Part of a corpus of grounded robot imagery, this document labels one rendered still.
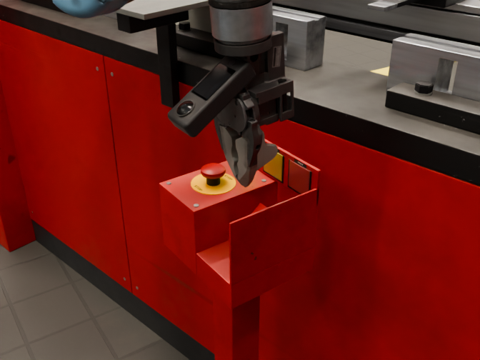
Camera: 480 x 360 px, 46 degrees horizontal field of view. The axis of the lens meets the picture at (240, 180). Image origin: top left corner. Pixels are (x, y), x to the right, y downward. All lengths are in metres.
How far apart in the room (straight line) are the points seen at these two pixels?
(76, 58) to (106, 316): 0.80
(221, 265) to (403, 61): 0.45
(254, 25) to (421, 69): 0.39
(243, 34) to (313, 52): 0.46
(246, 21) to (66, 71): 0.95
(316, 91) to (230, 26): 0.37
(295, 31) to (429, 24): 0.30
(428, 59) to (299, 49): 0.26
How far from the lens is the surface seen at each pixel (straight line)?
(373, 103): 0.97
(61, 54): 1.56
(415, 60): 0.98
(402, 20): 1.27
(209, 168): 0.88
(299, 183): 0.85
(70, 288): 1.97
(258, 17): 0.67
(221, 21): 0.67
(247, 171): 0.75
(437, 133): 0.88
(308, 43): 1.10
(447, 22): 1.23
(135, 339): 1.75
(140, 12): 1.02
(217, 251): 0.87
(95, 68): 1.44
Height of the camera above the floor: 1.22
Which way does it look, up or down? 30 degrees down
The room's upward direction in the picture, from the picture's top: straight up
